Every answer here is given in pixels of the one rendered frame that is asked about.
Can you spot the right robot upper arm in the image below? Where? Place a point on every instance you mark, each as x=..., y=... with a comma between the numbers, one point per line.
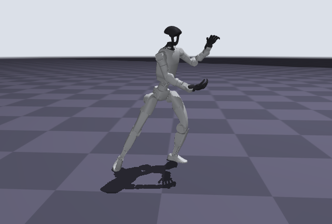
x=161, y=59

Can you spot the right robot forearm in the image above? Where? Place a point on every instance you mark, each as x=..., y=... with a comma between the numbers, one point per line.
x=176, y=82

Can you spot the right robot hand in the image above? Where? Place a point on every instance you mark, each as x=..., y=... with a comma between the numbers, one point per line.
x=200, y=86

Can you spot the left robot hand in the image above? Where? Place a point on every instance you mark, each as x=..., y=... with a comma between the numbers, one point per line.
x=211, y=40

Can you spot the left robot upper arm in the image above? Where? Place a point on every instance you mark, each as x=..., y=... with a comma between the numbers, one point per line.
x=184, y=56

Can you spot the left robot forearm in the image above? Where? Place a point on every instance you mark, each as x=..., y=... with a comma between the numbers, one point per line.
x=203, y=54

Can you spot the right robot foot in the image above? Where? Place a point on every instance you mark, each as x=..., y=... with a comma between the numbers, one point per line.
x=118, y=164

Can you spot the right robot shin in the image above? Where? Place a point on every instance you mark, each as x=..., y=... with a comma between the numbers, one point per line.
x=128, y=143

